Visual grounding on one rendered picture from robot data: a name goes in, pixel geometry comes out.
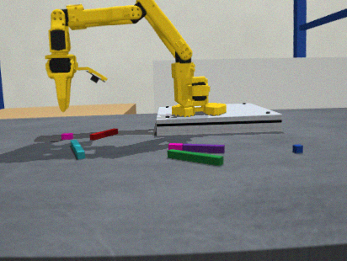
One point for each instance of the turquoise rod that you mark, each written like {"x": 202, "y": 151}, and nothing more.
{"x": 80, "y": 153}

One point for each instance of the magenta rod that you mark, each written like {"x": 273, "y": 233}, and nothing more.
{"x": 67, "y": 136}
{"x": 175, "y": 146}

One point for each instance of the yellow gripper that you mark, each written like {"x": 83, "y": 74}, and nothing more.
{"x": 56, "y": 68}

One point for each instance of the small blue cube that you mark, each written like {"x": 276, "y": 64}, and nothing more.
{"x": 297, "y": 149}

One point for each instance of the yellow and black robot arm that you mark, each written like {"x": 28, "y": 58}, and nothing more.
{"x": 189, "y": 91}

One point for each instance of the green rod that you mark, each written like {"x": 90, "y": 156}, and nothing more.
{"x": 196, "y": 157}

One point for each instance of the purple rod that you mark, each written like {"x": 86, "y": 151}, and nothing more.
{"x": 204, "y": 148}

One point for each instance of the red flat bar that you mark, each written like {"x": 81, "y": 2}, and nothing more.
{"x": 102, "y": 134}

